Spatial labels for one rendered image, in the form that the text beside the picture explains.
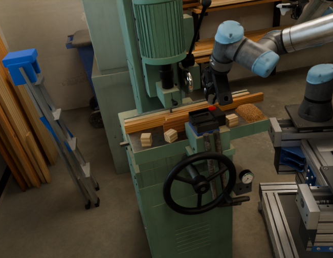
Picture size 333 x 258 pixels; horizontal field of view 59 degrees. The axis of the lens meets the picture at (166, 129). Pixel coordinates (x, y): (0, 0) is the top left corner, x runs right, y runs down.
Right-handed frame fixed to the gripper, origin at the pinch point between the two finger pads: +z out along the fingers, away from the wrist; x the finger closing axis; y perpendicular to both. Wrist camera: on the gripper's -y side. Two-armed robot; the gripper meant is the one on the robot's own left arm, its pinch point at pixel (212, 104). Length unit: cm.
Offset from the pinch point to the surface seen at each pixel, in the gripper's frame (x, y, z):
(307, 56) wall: -229, 152, 190
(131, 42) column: 22.5, 40.7, 0.8
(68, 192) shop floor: 86, 33, 140
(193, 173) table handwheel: 13.3, -20.4, 13.0
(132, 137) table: 32.0, 3.7, 18.4
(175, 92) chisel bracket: 11.0, 12.1, 4.3
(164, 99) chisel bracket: 15.7, 11.0, 6.2
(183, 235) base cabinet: 17, -35, 61
